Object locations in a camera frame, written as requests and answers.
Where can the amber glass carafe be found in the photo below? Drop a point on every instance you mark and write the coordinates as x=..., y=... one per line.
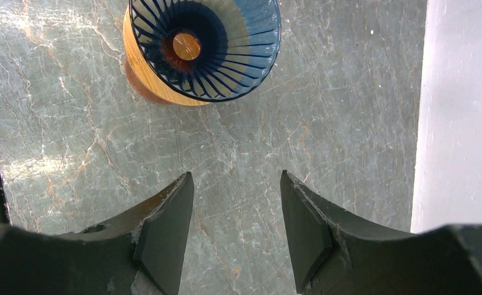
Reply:
x=138, y=86

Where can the blue glass dripper cone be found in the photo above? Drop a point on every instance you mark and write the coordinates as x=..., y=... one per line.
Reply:
x=210, y=51

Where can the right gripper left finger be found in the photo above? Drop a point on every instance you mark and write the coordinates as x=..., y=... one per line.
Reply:
x=139, y=251

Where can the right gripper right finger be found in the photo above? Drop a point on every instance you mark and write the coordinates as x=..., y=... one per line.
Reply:
x=334, y=251

